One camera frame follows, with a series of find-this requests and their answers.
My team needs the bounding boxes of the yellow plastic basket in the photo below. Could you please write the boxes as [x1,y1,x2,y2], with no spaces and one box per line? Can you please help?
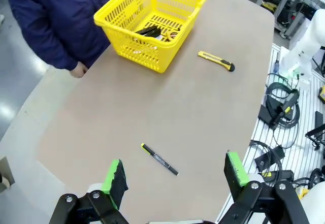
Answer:
[93,0,212,74]

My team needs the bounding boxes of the person in navy jacket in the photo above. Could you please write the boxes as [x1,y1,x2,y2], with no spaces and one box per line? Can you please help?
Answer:
[6,0,121,71]

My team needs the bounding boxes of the black pen with yellow tip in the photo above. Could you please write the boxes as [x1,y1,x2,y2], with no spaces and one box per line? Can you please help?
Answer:
[140,143,179,176]

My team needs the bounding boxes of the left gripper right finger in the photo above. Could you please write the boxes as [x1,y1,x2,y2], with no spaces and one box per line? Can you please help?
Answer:
[219,151,309,224]

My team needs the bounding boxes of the person's right hand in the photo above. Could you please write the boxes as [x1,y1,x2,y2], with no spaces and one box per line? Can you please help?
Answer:
[69,61,88,79]

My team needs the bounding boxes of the black tripod stand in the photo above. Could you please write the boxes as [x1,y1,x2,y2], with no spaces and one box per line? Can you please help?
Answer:
[304,111,325,151]

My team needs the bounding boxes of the yellow utility knife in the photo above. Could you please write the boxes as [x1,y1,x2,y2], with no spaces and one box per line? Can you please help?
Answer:
[198,51,236,72]

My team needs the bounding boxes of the black stapler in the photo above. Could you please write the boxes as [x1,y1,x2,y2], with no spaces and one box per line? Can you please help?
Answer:
[134,25,163,38]

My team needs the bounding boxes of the person's right forearm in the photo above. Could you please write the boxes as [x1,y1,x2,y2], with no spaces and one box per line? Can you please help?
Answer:
[32,30,80,71]

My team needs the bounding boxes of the black looped cable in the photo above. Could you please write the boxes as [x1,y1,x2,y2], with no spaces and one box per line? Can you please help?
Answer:
[250,139,283,182]

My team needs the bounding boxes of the black coiled cable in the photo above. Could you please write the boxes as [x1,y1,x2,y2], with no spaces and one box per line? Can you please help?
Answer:
[264,73,301,131]

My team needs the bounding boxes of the black handheld enabling device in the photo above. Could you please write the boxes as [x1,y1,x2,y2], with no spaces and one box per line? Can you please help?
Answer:
[272,89,300,130]

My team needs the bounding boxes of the black flat box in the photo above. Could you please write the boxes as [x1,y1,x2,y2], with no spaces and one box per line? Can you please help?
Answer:
[254,146,285,171]

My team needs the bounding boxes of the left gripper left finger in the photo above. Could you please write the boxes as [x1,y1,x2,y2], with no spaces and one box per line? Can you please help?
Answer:
[49,159,129,224]

